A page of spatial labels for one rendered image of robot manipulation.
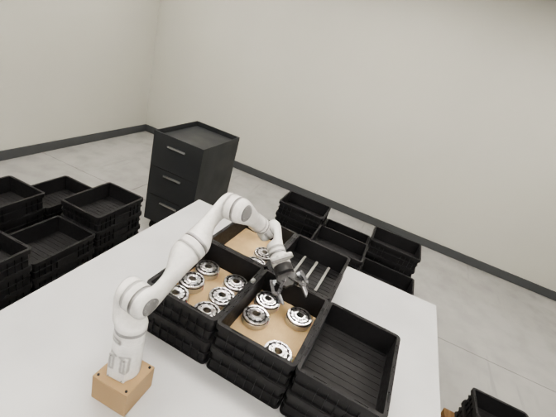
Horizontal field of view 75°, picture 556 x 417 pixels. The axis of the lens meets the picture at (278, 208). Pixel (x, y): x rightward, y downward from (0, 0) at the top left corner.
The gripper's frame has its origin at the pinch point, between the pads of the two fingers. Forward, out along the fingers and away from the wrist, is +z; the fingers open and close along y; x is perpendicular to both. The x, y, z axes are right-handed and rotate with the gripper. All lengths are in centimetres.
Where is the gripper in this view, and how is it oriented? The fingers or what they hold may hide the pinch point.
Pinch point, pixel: (294, 299)
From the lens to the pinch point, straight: 141.6
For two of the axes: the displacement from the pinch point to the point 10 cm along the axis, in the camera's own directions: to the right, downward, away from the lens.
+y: -9.5, 2.7, -1.8
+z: 3.2, 8.1, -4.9
